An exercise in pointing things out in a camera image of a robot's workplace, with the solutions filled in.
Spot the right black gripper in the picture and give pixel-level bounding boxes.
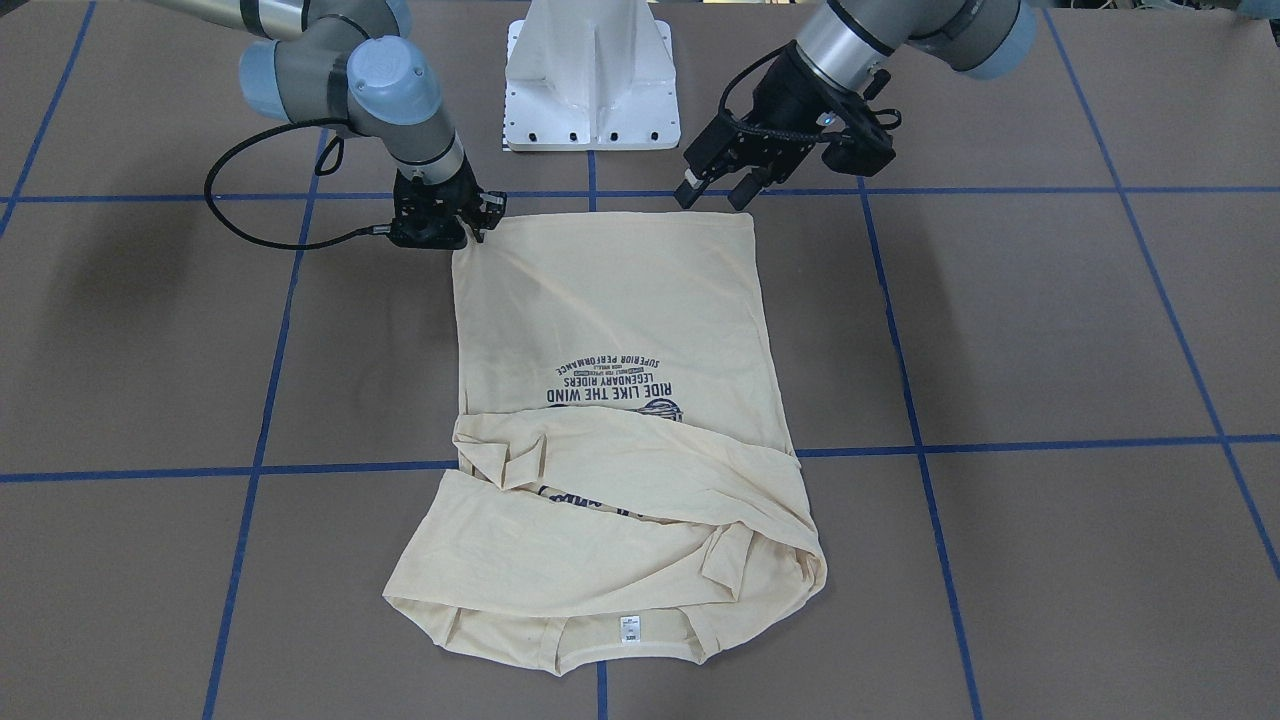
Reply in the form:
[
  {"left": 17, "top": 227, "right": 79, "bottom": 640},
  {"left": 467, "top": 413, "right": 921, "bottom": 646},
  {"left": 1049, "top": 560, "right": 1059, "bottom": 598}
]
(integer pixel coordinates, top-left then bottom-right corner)
[{"left": 388, "top": 165, "right": 507, "bottom": 251}]

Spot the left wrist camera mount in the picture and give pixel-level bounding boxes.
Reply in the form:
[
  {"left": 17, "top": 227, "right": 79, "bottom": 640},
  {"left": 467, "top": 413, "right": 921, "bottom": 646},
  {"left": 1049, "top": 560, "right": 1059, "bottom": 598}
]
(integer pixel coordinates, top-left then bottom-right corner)
[{"left": 822, "top": 69, "right": 902, "bottom": 177}]

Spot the beige long-sleeve printed shirt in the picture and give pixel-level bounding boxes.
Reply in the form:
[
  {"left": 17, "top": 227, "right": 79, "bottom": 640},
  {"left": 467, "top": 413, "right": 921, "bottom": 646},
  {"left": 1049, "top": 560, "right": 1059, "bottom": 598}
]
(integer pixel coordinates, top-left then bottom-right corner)
[{"left": 381, "top": 211, "right": 828, "bottom": 676}]

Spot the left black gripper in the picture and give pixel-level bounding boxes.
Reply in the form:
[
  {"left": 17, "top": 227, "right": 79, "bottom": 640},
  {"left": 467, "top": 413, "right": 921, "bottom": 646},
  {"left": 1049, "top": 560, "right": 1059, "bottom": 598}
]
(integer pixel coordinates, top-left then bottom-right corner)
[{"left": 675, "top": 42, "right": 858, "bottom": 211}]

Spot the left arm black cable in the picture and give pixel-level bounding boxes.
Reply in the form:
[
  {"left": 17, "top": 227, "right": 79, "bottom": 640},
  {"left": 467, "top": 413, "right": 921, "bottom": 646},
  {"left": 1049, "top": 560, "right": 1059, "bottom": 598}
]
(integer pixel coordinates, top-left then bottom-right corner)
[{"left": 718, "top": 45, "right": 902, "bottom": 141}]

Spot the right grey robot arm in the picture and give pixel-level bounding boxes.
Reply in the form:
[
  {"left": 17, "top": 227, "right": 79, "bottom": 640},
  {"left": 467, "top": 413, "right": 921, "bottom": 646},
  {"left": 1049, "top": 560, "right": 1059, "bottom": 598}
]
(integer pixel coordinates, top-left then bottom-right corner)
[{"left": 166, "top": 1, "right": 507, "bottom": 251}]

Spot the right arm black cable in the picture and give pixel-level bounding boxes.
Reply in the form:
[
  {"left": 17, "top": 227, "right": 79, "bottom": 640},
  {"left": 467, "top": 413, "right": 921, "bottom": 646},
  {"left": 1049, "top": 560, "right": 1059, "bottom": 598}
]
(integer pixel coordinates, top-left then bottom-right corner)
[{"left": 204, "top": 118, "right": 401, "bottom": 250}]

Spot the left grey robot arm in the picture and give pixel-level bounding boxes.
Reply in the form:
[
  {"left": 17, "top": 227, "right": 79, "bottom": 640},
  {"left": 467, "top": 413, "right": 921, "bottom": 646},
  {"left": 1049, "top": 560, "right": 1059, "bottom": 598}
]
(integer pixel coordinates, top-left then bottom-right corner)
[{"left": 673, "top": 1, "right": 1036, "bottom": 210}]

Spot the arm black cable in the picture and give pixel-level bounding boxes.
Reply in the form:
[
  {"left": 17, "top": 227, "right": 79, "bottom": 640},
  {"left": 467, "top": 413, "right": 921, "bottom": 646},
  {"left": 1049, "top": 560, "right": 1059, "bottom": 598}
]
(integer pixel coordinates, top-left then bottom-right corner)
[
  {"left": 204, "top": 118, "right": 401, "bottom": 250},
  {"left": 718, "top": 45, "right": 902, "bottom": 141}
]

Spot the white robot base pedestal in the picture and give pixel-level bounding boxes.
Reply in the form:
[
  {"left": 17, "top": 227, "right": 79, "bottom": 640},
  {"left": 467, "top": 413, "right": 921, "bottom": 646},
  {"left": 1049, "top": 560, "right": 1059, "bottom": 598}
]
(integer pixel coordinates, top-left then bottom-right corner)
[{"left": 503, "top": 1, "right": 681, "bottom": 152}]

